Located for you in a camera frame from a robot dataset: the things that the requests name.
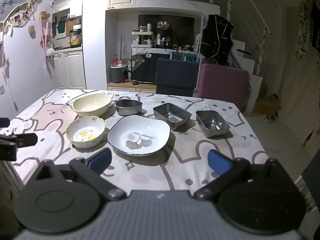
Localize white kitchen base cabinet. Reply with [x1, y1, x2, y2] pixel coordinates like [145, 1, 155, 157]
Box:
[51, 50, 87, 89]

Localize black printed cloth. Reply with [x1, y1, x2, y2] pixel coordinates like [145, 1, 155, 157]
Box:
[131, 52, 173, 83]

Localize pink cartoon printed tablecloth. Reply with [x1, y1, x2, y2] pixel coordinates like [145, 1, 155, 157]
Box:
[0, 89, 269, 198]

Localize steel rectangular tray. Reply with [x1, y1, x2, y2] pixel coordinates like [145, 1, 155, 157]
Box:
[153, 102, 192, 130]
[195, 110, 230, 138]

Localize yellow-rimmed lemon print bowl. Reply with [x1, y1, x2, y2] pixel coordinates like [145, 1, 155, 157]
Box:
[65, 116, 106, 149]

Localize white kitchen wall cabinets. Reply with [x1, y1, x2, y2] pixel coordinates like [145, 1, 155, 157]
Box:
[52, 0, 83, 13]

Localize group of bottles and jars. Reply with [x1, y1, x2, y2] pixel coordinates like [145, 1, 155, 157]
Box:
[154, 21, 177, 48]

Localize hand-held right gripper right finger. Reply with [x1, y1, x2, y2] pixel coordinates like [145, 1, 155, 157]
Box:
[194, 149, 292, 201]

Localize white shelf organizer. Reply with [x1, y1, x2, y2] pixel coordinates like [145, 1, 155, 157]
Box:
[132, 31, 153, 48]

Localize patterned hanging garment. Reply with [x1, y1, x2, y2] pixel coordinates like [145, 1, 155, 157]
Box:
[294, 0, 320, 62]

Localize teal sign plate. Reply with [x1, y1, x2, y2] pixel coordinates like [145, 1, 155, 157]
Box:
[170, 50, 197, 62]

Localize low wooden-top drawer cabinet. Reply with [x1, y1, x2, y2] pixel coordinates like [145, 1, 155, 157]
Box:
[107, 81, 157, 95]

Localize grey trash bin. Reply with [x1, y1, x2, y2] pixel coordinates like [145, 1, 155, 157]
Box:
[111, 65, 125, 83]

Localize photo wall garland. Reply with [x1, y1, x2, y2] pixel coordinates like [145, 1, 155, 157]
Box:
[0, 0, 43, 39]

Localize maroon chair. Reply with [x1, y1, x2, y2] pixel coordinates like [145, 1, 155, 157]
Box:
[199, 63, 252, 113]

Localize black hanging vest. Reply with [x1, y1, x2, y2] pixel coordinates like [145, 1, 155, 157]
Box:
[201, 14, 234, 65]

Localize cream bowl with handles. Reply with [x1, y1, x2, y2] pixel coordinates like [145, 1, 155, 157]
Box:
[69, 92, 114, 118]

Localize dark upholstered chair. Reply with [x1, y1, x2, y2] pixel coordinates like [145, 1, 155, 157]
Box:
[155, 58, 200, 97]

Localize round steel bowl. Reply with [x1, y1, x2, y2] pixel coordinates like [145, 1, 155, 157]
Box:
[115, 99, 143, 116]

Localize white leaf print plate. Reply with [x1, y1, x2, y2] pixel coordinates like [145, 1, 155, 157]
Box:
[107, 115, 171, 157]

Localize pink ribbon wall hanging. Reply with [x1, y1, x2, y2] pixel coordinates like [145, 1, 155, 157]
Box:
[39, 11, 52, 52]

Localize stair cable railing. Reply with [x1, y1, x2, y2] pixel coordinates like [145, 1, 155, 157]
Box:
[212, 0, 273, 45]

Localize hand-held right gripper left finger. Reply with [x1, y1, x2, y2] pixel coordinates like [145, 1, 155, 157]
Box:
[30, 147, 127, 201]

